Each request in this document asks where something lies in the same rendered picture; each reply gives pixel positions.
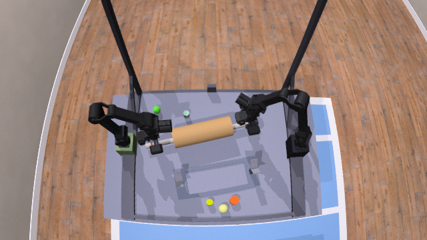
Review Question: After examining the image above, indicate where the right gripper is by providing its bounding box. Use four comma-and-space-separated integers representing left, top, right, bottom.
146, 132, 163, 155

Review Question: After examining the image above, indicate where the tan paper roll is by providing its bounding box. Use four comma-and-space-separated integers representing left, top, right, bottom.
172, 116, 234, 149

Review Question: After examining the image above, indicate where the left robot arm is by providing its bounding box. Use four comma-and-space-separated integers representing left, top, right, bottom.
235, 88, 312, 149

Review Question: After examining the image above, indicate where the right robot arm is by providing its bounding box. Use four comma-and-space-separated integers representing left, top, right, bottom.
88, 102, 172, 148

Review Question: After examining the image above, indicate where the orange cylinder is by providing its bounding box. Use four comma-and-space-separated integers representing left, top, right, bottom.
230, 196, 239, 205

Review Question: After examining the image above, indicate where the green ball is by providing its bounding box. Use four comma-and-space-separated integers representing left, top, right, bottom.
153, 106, 161, 114

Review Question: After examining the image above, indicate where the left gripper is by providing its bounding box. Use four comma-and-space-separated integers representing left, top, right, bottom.
240, 105, 260, 136

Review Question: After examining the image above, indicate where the pale yellow ball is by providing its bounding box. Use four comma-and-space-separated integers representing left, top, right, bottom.
219, 204, 228, 213

